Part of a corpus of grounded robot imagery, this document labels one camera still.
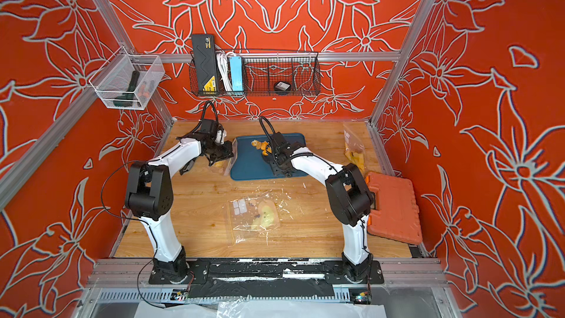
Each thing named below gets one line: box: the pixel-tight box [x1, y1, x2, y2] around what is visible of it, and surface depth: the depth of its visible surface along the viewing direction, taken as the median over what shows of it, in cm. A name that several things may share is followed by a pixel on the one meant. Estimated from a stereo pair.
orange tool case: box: [366, 170, 424, 246], surface depth 81 cm
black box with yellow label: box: [191, 33, 219, 93], surface depth 89 cm
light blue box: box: [229, 55, 243, 92], surface depth 92 cm
